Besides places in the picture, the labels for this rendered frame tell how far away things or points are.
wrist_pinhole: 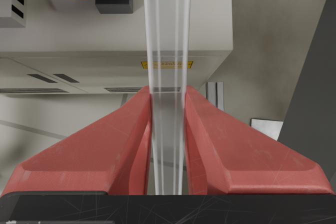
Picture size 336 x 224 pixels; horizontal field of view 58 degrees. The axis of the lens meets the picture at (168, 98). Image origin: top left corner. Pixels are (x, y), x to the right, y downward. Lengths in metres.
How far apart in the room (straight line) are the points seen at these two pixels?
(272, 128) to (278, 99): 0.11
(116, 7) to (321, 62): 0.33
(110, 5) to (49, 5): 0.10
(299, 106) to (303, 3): 1.06
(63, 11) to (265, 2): 0.85
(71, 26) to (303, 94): 0.37
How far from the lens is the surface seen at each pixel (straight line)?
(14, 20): 0.49
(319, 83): 0.18
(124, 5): 0.45
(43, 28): 0.50
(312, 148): 0.19
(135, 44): 0.46
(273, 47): 1.16
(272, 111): 1.13
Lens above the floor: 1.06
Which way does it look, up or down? 84 degrees down
